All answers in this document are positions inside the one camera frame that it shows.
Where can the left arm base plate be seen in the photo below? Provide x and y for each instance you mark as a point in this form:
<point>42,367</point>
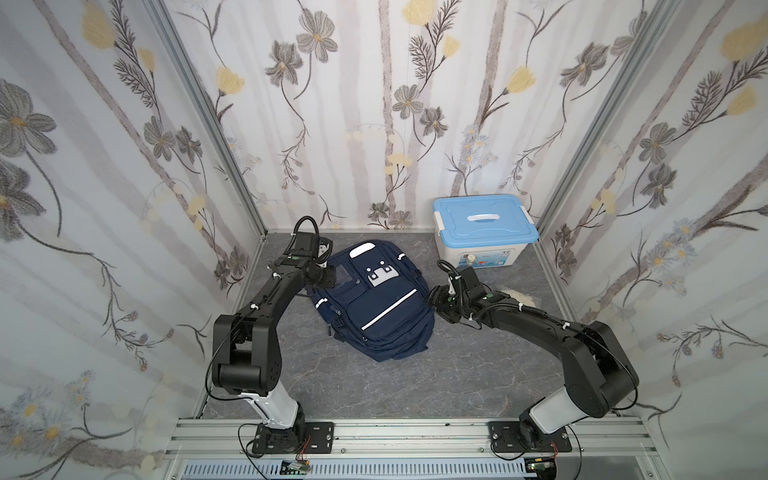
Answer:
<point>306,438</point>

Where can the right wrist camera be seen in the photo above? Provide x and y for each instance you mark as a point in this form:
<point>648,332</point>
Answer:
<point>464,279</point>

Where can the navy blue backpack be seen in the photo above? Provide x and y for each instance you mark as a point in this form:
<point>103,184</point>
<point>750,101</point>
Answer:
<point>378,303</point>

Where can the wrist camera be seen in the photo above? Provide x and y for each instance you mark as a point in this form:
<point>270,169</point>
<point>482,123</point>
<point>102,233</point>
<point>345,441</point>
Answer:
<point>310,245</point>
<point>464,279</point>

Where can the white box with blue lid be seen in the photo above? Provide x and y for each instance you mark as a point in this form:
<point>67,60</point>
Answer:
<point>482,231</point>

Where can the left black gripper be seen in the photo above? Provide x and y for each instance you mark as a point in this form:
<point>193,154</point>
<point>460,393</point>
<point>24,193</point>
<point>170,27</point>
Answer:
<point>330,277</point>

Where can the right small circuit board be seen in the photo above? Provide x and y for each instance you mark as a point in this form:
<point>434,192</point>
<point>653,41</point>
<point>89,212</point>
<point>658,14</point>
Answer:
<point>541,468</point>

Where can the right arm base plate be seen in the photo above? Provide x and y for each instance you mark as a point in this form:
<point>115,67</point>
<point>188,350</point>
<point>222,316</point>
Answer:
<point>517,437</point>

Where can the aluminium mounting rail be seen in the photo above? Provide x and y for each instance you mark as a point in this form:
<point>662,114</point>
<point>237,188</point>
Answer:
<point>610,436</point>

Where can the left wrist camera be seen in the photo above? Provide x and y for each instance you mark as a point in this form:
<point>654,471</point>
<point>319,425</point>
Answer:
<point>310,245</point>

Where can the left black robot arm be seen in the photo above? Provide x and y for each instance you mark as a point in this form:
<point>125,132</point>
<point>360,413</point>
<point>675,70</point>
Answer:
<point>246,362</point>

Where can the small green circuit board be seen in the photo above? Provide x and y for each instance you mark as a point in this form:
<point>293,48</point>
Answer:
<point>295,467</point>

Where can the white slotted cable duct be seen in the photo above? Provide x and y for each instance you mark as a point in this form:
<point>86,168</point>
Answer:
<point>359,469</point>

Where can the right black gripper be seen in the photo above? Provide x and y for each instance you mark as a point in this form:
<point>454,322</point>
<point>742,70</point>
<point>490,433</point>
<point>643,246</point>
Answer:
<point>439,300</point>

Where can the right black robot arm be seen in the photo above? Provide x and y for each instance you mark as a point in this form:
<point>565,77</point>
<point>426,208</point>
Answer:
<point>596,371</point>

